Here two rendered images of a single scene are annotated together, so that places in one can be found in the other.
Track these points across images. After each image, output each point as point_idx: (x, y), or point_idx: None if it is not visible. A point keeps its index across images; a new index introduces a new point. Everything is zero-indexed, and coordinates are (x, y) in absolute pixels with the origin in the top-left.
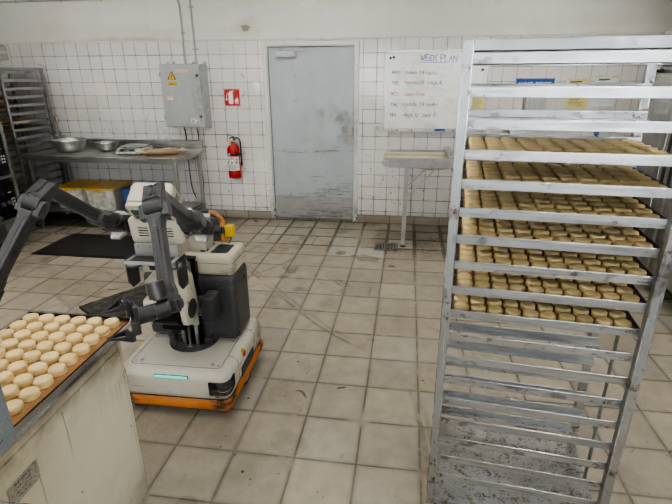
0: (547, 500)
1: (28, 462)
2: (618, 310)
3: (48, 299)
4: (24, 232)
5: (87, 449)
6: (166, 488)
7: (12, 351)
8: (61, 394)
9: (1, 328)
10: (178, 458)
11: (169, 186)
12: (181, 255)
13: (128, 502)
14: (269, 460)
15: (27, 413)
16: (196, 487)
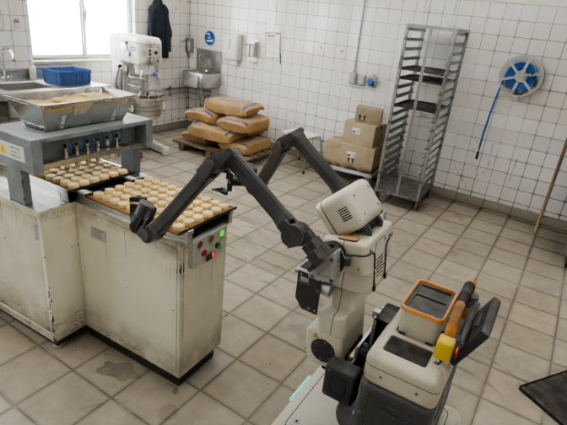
0: None
1: (102, 228)
2: None
3: None
4: (272, 158)
5: (135, 271)
6: (196, 403)
7: (172, 198)
8: (128, 222)
9: (510, 320)
10: (227, 417)
11: (338, 192)
12: (341, 287)
13: (158, 348)
14: None
15: (98, 201)
16: (180, 422)
